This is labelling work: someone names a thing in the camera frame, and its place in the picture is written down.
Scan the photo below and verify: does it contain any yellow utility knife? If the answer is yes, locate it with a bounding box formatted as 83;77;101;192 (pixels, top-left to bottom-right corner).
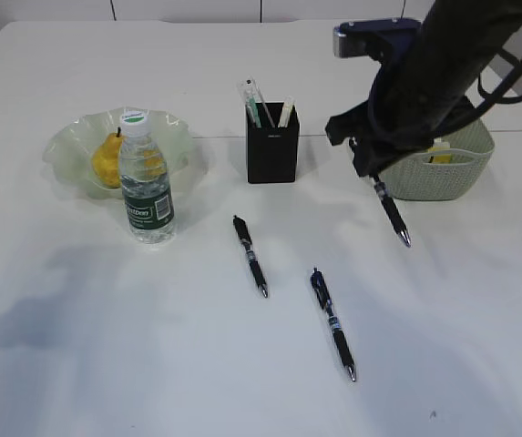
278;96;295;128

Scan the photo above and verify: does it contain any clear plastic ruler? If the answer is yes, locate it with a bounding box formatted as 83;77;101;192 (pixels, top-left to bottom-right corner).
237;76;275;128

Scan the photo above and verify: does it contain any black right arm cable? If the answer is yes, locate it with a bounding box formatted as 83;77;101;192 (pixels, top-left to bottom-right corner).
442;17;522;137

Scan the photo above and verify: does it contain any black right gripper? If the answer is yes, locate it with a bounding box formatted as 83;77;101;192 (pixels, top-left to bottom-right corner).
325;1;522;172

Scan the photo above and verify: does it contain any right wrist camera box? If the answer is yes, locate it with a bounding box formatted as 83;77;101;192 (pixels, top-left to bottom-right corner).
333;18;421;64

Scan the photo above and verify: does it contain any yellow waste paper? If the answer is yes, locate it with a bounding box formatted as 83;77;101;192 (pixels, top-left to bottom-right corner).
427;137;452;165

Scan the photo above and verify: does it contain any yellow pear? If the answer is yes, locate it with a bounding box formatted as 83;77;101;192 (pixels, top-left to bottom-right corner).
90;127;164;189

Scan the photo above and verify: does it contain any black pen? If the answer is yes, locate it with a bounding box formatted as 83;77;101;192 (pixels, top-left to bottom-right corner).
310;268;358;382
349;138;413;249
232;215;269;299

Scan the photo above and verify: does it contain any black square pen holder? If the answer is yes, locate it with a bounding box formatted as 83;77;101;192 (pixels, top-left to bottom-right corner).
246;103;300;184

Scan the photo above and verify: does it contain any clear water bottle green label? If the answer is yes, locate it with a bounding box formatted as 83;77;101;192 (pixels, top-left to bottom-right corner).
118;109;175;244

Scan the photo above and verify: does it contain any pale green wavy glass plate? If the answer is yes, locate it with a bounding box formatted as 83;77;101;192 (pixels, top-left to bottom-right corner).
43;106;196;199

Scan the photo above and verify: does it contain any pale green woven basket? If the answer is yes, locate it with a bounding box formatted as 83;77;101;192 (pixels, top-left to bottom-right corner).
380;119;495;201

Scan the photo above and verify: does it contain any mint green utility knife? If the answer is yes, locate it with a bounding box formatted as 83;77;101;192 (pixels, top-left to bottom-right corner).
244;92;261;128

